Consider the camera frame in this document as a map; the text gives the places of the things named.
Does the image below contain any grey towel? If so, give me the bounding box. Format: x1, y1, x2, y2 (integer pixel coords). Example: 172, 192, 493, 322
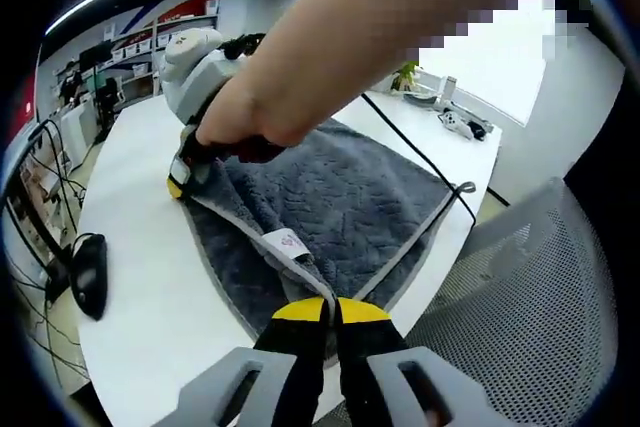
177, 116, 479, 364

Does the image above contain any black flat object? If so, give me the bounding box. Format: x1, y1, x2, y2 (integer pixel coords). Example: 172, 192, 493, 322
68, 231, 109, 323

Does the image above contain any person's right hand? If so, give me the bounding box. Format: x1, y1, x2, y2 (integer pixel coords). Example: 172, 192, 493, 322
194, 41, 351, 164

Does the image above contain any shelf with white boxes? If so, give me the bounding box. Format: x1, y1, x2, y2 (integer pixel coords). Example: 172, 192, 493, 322
105, 0, 222, 79

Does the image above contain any black office chair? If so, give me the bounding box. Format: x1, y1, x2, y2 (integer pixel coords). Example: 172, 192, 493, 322
93, 75, 127, 144

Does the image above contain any black computer monitor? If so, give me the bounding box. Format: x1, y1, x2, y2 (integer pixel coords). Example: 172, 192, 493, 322
78, 40, 115, 69

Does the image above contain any white low cabinet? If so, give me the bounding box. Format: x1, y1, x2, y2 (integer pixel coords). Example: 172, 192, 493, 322
58, 105, 102, 161

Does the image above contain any grey mesh office chair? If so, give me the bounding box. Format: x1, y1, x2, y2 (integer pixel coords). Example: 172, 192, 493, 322
324, 175, 622, 427

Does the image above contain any green potted plant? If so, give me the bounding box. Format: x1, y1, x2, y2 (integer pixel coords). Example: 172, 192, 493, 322
391, 59, 422, 94

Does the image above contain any white controller device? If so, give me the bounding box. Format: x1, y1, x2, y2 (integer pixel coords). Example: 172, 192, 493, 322
437, 110, 474, 140

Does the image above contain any small black device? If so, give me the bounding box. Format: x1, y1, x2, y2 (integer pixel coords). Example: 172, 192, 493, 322
466, 119, 495, 143

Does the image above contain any black cable plug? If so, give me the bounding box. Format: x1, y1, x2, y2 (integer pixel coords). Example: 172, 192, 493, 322
219, 32, 267, 61

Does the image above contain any bundle of black cables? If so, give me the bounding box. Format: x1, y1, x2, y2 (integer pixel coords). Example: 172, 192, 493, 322
0, 116, 89, 398

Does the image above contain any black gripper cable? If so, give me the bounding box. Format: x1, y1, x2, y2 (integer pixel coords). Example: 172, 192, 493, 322
359, 91, 512, 228

